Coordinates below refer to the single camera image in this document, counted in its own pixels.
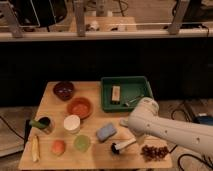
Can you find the white handled black brush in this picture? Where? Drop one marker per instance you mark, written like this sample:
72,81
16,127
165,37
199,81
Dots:
117,147

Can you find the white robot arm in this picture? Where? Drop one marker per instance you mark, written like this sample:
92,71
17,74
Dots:
144,119

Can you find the red orange bowl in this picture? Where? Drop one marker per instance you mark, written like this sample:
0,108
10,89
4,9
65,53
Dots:
80,106

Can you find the dark brown bowl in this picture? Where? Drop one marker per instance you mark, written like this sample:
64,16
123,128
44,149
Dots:
64,90

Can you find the wooden block in tray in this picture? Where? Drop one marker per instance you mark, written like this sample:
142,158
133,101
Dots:
115,94

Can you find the green plastic tray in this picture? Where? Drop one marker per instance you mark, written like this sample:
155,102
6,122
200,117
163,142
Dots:
130,87

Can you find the metal utensil in tray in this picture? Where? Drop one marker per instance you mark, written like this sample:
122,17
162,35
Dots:
128,103

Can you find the grey folded cloth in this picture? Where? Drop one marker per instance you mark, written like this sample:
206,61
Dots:
123,122

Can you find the blue sponge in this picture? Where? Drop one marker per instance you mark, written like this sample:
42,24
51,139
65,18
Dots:
105,132

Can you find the white cup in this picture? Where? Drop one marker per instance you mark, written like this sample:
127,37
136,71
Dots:
72,124

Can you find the green cup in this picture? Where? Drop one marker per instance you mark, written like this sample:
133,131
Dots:
82,143

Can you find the orange fruit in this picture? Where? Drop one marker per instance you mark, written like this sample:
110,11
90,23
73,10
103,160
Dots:
58,147

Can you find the brown dried grape bunch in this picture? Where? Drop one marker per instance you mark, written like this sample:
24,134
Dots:
152,153

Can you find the yellow corn cob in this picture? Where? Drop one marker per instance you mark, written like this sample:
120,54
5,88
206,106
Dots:
35,149

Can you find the blue device on floor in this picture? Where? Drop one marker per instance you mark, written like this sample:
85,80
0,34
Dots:
206,120

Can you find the white horizontal rail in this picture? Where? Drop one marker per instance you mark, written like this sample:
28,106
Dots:
71,36

